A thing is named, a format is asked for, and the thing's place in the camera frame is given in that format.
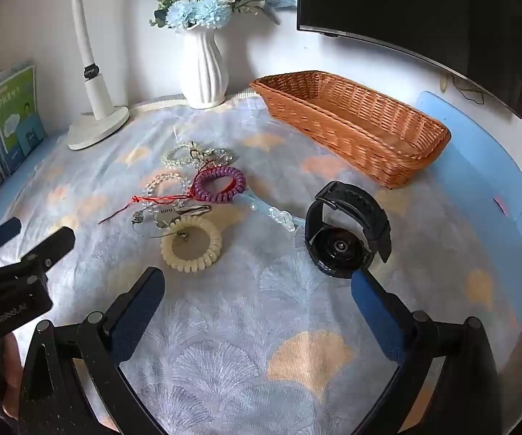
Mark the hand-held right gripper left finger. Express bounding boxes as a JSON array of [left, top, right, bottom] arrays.
[[18, 266, 172, 435]]

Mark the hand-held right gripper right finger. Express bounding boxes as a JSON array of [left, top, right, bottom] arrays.
[[350, 269, 507, 435]]

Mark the cream spiral hair tie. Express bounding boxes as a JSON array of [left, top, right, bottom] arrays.
[[160, 214, 222, 273]]

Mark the black wrist watch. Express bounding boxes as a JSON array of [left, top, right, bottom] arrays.
[[305, 181, 392, 277]]

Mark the silver hair clip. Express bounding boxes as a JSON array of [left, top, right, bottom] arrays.
[[130, 204, 213, 239]]

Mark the red string bracelet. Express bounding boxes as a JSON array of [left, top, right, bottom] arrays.
[[98, 180, 239, 225]]

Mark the purple spiral hair tie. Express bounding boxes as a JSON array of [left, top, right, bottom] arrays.
[[191, 167, 246, 203]]

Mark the brown wicker basket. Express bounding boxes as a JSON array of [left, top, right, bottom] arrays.
[[249, 71, 452, 190]]

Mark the pastel printed tablecloth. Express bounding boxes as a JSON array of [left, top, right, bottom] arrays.
[[0, 94, 522, 435]]

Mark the white desk lamp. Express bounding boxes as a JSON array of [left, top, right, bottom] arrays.
[[7, 0, 131, 151]]

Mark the blue table mat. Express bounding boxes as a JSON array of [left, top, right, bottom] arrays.
[[414, 91, 522, 236]]

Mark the white ribbed vase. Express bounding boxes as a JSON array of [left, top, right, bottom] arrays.
[[180, 27, 230, 109]]

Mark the black monitor screen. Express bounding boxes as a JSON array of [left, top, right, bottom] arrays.
[[296, 0, 522, 119]]

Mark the clear bead bracelet with charms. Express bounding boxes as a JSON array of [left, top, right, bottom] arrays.
[[161, 142, 235, 169]]

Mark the white lamp cable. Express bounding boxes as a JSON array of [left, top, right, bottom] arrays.
[[127, 94, 190, 116]]

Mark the thin black cable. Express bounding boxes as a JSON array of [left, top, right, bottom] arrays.
[[440, 71, 485, 103]]

